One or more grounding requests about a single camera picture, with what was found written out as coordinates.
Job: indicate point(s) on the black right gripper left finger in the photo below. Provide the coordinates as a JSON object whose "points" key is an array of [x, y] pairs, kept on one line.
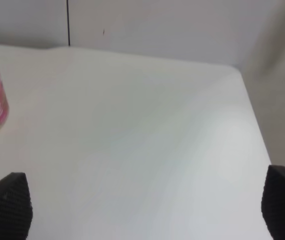
{"points": [[16, 211]]}

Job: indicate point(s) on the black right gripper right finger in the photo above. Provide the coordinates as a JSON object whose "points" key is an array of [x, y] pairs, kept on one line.
{"points": [[273, 201]]}

